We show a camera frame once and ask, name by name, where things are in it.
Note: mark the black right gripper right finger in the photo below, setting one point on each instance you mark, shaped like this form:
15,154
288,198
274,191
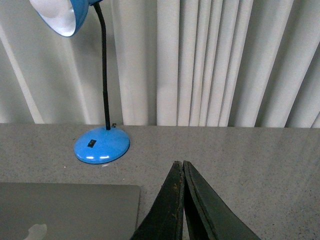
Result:
207,215

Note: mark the grey laptop computer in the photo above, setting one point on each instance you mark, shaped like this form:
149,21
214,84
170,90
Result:
64,211

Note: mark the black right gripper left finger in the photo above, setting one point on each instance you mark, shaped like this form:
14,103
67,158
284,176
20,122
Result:
165,218

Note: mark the blue desk lamp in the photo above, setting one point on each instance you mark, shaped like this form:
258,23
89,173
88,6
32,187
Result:
100,145

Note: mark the white pleated curtain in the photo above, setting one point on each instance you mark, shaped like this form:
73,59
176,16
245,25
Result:
213,63

